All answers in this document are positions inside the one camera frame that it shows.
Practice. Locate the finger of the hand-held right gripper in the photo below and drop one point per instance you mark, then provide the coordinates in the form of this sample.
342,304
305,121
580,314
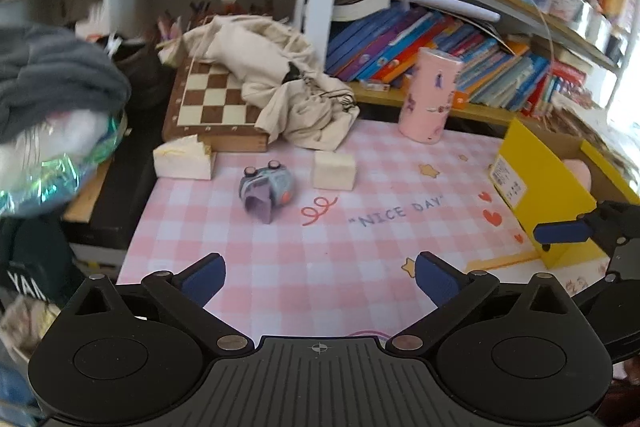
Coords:
560,232

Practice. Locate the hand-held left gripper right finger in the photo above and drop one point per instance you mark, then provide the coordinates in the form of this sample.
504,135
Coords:
437,279

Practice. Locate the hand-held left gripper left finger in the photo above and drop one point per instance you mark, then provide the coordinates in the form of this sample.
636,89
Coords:
202,279

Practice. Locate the yellow cardboard box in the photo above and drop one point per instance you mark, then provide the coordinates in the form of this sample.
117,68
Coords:
545,187

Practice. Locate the pink plush pig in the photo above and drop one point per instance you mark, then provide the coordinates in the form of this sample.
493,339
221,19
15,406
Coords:
580,172

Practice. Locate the blue grey toy car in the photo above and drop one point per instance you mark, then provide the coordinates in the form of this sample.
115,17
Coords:
267,187

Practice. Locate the pink checked desk mat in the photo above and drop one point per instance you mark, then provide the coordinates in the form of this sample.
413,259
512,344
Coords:
350,247

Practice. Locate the white block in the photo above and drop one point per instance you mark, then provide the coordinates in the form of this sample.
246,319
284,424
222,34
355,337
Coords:
334,172
182,162

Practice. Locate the dark green printed cloth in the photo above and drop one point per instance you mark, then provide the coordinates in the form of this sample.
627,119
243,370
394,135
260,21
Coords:
35,267

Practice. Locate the wooden chessboard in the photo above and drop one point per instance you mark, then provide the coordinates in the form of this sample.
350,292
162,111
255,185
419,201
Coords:
210,97

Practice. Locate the pink printed cylinder tin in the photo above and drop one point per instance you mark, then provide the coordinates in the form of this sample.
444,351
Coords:
430,97

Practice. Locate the iridescent plastic bag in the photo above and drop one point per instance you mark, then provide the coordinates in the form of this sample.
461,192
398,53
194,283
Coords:
50,177

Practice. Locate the row of colourful books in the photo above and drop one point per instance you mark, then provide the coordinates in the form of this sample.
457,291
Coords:
450,47

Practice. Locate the cream tote bag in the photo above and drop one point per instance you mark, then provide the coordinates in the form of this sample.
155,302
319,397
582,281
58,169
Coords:
280,57

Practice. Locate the white flat lamp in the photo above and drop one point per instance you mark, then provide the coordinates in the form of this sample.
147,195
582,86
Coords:
450,4

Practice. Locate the grey cloth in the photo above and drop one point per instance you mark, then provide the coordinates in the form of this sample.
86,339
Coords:
50,77

